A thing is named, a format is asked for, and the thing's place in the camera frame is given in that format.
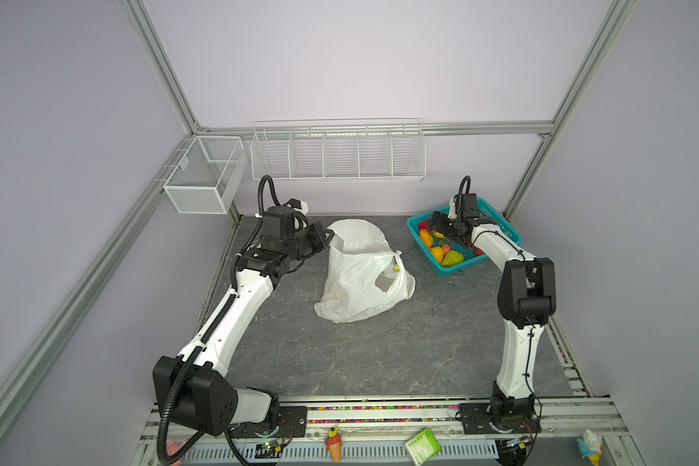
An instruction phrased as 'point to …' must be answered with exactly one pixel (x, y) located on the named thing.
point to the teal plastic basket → (443, 244)
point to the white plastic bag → (365, 274)
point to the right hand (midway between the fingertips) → (438, 225)
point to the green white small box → (423, 447)
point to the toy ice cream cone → (334, 443)
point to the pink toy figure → (173, 449)
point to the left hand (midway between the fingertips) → (336, 235)
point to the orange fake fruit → (426, 237)
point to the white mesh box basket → (206, 179)
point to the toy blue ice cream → (590, 447)
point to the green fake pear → (452, 258)
